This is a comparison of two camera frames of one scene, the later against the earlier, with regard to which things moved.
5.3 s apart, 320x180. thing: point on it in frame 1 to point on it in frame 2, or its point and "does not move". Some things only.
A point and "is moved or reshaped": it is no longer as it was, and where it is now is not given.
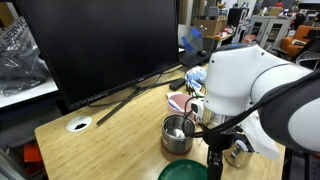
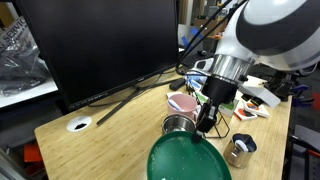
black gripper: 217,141 to 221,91
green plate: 185,170 is moved or reshaped
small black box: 177,84 does not move
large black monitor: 93,48 does not move
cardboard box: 211,26 does not move
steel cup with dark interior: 240,152 does not move
